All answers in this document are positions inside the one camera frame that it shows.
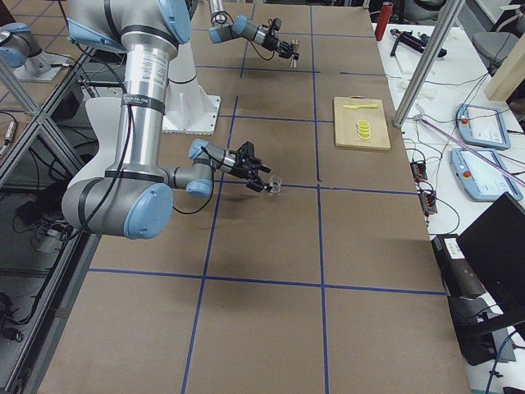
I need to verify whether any lower orange connector board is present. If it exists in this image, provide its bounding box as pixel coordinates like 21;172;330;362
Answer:
419;190;437;217

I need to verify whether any black purple tool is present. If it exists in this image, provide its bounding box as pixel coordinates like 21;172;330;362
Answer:
390;29;431;57

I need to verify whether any white plastic chair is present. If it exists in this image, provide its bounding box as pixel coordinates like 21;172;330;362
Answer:
85;97;121;170

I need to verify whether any near teach pendant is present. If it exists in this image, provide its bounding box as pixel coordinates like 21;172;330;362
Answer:
450;148;523;202

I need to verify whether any black box on table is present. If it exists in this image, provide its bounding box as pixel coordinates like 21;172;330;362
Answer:
431;234;485;300

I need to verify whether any black computer monitor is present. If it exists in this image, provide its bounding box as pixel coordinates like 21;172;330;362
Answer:
458;192;524;310

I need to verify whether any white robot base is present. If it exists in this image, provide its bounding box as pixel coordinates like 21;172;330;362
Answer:
162;42;221;135

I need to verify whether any upper orange connector board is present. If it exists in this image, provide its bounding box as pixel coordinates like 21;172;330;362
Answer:
410;161;428;181

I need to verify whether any steel double jigger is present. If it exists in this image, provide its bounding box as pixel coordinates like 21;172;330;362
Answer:
290;39;300;68

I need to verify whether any wooden cutting board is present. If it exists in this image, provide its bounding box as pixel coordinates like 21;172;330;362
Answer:
333;97;390;151

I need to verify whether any far teach pendant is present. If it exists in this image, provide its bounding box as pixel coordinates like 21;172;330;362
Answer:
455;103;511;150

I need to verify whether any wooden plank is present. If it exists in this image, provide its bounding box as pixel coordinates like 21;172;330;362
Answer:
485;34;524;101

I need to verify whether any yellow plastic knife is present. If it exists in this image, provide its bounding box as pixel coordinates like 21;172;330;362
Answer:
342;103;380;110

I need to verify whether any aluminium frame post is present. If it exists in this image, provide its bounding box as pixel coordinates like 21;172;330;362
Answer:
393;0;465;128

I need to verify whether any orange connector board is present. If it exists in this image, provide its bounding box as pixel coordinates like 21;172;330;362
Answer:
410;161;428;181
419;190;437;217

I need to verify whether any grey office chair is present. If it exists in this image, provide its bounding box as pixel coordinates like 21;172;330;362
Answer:
472;1;524;75

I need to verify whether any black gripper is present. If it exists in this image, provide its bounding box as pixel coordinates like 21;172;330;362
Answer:
223;150;271;192
262;33;292;58

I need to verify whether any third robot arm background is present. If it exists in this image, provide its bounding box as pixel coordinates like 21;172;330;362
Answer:
1;22;71;82

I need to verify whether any teach pendant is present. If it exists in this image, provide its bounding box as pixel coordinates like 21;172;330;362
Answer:
450;148;523;202
455;103;511;150

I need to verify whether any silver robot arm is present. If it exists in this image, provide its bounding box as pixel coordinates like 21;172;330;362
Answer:
208;1;299;60
62;1;270;239

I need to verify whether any clear glass cup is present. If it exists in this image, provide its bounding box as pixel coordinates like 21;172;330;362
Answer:
269;175;282;194

